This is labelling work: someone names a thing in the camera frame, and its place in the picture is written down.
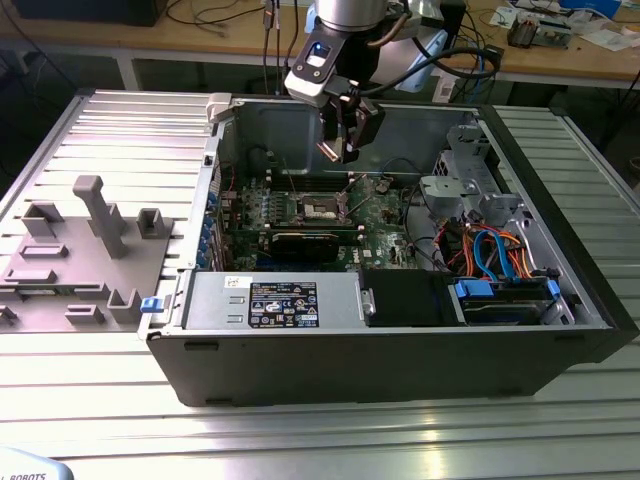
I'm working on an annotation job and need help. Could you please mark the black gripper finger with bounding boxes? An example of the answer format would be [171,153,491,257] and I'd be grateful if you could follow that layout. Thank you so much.
[319,98,346,150]
[343,97,387,165]

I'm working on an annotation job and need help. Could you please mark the silver CPU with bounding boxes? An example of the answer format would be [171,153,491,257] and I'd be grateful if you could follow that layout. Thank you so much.
[317,139,349,164]

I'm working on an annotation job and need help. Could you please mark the thin metal locking lever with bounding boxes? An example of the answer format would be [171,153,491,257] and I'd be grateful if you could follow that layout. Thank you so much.
[282,156,302,195]

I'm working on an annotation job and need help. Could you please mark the CPU socket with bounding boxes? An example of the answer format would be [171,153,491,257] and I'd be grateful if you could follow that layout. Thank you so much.
[297,191,347,222]

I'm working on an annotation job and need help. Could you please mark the white labelled adapter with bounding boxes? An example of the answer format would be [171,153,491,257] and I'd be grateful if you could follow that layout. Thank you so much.
[433,77,457,103]

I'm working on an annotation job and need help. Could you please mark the green motherboard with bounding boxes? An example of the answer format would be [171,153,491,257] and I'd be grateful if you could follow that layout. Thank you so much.
[219,169,419,274]

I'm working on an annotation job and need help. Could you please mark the grey metal drive cage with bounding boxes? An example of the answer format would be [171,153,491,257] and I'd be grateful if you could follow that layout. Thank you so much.
[417,123,524,224]

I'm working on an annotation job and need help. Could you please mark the black graphics card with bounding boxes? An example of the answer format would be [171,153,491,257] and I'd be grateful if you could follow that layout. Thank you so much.
[258,228,342,264]

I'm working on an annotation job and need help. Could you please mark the wooden desk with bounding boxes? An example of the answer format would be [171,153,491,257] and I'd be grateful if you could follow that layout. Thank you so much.
[0,0,640,84]

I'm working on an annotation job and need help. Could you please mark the loose cooler with fins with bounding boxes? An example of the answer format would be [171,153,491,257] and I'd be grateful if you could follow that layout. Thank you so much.
[507,13,541,50]

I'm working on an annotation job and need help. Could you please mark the black drive bay box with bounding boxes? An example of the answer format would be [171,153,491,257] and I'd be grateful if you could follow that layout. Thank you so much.
[359,269,454,329]

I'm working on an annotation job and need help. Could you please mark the hard disk in blue carrier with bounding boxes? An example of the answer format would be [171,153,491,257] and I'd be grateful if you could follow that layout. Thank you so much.
[447,278,561,327]

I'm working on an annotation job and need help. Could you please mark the grey power supply unit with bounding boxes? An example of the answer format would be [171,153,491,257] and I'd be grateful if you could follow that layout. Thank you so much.
[180,269,369,332]

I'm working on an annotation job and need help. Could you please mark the blue box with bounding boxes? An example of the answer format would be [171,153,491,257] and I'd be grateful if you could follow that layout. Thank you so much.
[558,0,625,17]

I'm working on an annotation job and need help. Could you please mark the black open PC case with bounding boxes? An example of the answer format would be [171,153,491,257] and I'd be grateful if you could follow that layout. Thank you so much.
[137,91,640,409]

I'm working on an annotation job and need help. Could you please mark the white papers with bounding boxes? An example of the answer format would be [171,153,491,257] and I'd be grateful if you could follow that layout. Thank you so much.
[579,27,640,52]

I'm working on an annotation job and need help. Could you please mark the black box on desk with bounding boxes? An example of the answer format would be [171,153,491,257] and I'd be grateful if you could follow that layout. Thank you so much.
[14,0,162,27]

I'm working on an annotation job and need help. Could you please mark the grey plastic parts rack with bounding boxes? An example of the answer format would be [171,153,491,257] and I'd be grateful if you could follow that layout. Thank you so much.
[0,174,176,335]

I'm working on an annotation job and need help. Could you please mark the pale blue teach pendant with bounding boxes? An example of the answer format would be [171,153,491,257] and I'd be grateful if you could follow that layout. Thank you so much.
[0,444,76,480]

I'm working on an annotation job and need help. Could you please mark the white wrist camera on bracket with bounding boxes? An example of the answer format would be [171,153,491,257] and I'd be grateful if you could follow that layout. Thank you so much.
[283,33,347,107]

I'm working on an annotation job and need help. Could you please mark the thick black cable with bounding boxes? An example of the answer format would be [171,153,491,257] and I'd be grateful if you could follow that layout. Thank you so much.
[401,185,444,274]

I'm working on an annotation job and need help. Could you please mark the grey plastic case handle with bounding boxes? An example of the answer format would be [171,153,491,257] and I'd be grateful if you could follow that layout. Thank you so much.
[206,92,235,125]

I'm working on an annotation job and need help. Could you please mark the blue flat wire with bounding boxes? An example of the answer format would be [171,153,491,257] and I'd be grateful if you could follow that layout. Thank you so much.
[472,228,517,279]

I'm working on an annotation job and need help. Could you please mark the orange wire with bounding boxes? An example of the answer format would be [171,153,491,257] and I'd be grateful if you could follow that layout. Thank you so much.
[462,225,537,281]

